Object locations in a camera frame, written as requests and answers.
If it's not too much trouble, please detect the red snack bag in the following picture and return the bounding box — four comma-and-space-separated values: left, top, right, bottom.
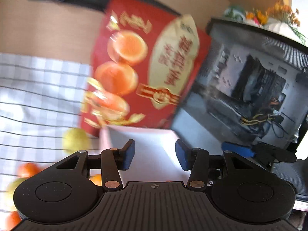
80, 0, 211, 136

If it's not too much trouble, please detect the yellow-green pear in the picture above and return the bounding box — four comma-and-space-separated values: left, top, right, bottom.
6, 177, 27, 198

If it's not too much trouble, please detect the glass-sided computer case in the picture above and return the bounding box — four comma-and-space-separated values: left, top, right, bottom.
171, 18, 307, 154

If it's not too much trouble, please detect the mandarin near box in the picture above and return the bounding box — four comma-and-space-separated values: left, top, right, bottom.
89, 174, 102, 186

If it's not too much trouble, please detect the yellow-green lemon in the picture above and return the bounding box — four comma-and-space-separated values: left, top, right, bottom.
62, 128, 91, 154

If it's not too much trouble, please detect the pink cardboard box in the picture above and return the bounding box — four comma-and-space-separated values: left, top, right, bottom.
99, 126, 190, 185

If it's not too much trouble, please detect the orange flower bouquet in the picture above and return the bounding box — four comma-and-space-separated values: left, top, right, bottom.
223, 2, 307, 44

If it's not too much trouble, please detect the mandarin behind pear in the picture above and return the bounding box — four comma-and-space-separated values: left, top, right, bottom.
17, 163, 41, 178

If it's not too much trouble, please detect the large orange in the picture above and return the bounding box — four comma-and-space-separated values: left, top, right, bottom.
6, 211, 21, 230

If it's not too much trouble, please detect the white checkered tablecloth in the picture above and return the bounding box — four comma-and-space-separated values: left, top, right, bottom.
1, 53, 91, 230

